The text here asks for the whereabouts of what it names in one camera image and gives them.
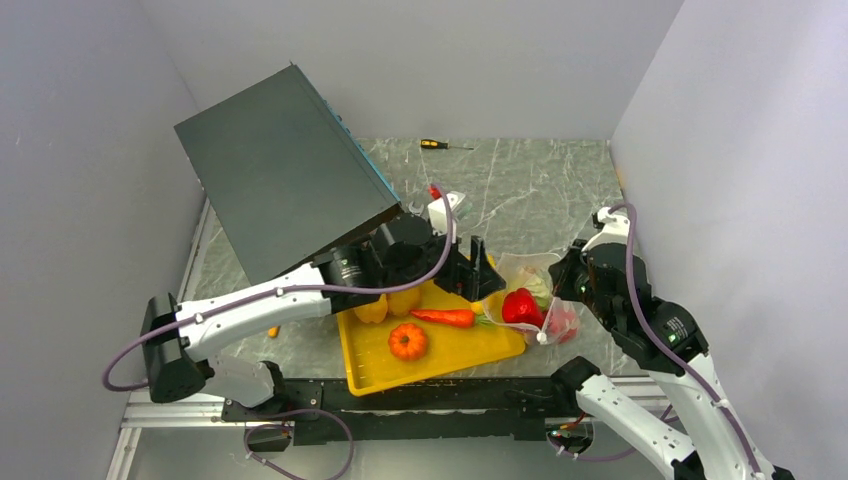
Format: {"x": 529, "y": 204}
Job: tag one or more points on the black yellow screwdriver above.
{"x": 431, "y": 144}

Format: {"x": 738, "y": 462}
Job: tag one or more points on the orange carrot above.
{"x": 457, "y": 318}

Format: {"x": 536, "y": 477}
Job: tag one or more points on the dark grey box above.
{"x": 285, "y": 176}

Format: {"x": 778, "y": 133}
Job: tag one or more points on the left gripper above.
{"x": 471, "y": 279}

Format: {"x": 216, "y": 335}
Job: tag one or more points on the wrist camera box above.
{"x": 437, "y": 211}
{"x": 612, "y": 228}

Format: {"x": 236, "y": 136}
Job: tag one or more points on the orange pumpkin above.
{"x": 408, "y": 342}

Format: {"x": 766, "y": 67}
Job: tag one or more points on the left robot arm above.
{"x": 183, "y": 342}

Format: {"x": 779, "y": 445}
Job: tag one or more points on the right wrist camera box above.
{"x": 612, "y": 228}

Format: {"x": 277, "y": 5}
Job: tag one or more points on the red bell pepper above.
{"x": 519, "y": 307}

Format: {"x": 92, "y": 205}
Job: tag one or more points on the yellow lemon squash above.
{"x": 478, "y": 308}

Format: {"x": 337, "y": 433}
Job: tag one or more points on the black base frame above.
{"x": 522, "y": 408}

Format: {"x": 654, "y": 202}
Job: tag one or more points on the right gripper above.
{"x": 561, "y": 270}

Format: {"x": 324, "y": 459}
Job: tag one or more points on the yellow plastic tray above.
{"x": 371, "y": 367}

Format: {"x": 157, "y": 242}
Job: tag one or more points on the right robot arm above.
{"x": 665, "y": 341}

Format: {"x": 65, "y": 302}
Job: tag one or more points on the silver wrench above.
{"x": 416, "y": 209}

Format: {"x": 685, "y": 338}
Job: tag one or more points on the yellow bell pepper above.
{"x": 373, "y": 313}

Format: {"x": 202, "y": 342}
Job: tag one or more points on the red apple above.
{"x": 563, "y": 327}

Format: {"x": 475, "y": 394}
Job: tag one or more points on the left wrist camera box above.
{"x": 437, "y": 211}

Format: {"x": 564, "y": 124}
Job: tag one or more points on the clear zip top bag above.
{"x": 511, "y": 268}

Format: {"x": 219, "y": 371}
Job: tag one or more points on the brown potato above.
{"x": 401, "y": 303}

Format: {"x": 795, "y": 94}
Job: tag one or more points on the green cabbage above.
{"x": 537, "y": 283}

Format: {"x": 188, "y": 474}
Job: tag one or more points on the aluminium rail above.
{"x": 196, "y": 411}

